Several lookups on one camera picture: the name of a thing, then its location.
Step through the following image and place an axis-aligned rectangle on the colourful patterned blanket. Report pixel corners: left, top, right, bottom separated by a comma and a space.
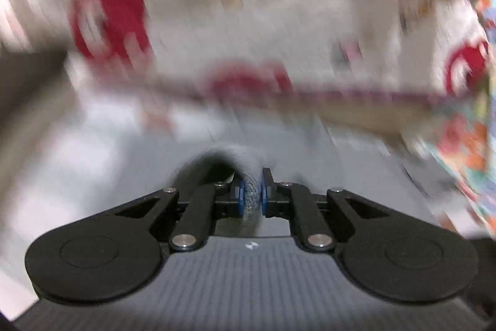
425, 0, 496, 235

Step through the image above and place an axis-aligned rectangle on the white red bear quilt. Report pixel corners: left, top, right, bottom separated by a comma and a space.
0, 0, 494, 114

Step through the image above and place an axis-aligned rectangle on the checkered dog print rug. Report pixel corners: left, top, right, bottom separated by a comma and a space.
1, 85, 455, 319

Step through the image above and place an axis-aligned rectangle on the grey knit sweater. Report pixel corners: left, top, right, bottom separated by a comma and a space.
168, 144, 269, 238

